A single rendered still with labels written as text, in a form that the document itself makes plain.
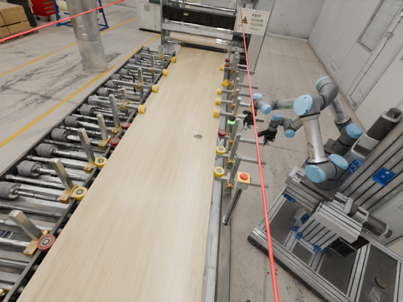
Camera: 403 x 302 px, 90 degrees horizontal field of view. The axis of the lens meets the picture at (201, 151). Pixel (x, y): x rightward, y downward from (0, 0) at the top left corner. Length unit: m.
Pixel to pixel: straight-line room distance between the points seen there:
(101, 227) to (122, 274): 0.29
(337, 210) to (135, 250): 1.31
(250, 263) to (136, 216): 1.33
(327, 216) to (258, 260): 0.96
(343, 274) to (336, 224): 0.88
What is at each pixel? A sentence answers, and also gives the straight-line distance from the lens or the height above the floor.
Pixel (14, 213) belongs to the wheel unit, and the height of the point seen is 1.11.
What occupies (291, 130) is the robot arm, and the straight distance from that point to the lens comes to 1.78.
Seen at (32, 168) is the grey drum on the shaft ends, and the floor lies 0.84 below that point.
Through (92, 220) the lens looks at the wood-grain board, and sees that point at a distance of 1.40.
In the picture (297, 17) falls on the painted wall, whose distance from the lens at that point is 10.43.
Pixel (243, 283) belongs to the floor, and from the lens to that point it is 2.22.
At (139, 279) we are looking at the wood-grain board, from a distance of 1.22.
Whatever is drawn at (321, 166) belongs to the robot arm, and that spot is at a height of 1.26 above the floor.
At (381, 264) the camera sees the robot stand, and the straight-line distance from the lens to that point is 2.74.
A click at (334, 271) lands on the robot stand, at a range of 2.40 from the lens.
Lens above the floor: 2.08
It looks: 43 degrees down
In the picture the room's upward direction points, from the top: 9 degrees clockwise
